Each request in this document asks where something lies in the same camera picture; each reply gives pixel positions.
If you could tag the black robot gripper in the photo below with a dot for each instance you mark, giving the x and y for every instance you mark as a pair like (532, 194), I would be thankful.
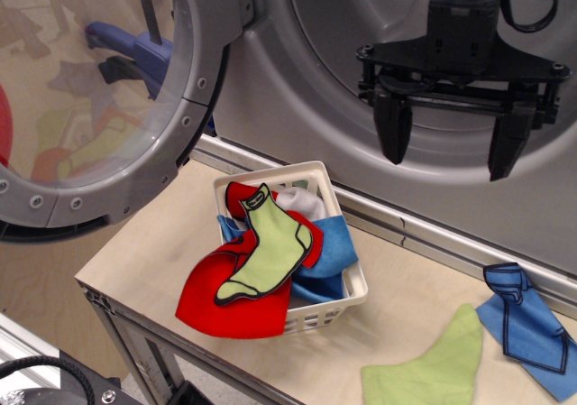
(461, 62)

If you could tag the blue felt cloth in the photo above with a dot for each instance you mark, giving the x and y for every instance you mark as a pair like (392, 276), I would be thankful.
(275, 256)

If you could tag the green felt sock black outline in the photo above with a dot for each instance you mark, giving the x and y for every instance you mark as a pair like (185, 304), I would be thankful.
(282, 243)

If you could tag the large red felt cloth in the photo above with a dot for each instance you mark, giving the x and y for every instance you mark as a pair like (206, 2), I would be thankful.
(242, 318)

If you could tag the white plastic laundry basket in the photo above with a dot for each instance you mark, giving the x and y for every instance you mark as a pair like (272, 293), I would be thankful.
(319, 295)

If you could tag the grey round machine door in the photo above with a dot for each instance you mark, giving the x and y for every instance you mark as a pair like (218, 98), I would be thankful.
(77, 154)

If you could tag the white grey felt cloth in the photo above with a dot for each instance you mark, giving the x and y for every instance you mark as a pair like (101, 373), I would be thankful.
(309, 205)

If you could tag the blue felt garment black stitching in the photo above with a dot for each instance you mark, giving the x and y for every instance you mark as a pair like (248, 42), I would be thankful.
(527, 329)

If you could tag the red felt garment black outline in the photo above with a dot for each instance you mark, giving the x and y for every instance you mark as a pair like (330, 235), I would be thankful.
(235, 194)

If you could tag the plain green felt sock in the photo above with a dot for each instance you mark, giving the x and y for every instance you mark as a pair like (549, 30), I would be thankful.
(444, 374)

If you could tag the blue purple clamp tool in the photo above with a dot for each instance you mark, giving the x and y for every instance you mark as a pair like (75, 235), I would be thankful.
(138, 57)

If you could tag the aluminium table frame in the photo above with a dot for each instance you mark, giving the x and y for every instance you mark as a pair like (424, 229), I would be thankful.
(151, 353)

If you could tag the black device with cable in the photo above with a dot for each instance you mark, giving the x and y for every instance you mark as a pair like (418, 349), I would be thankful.
(30, 376)

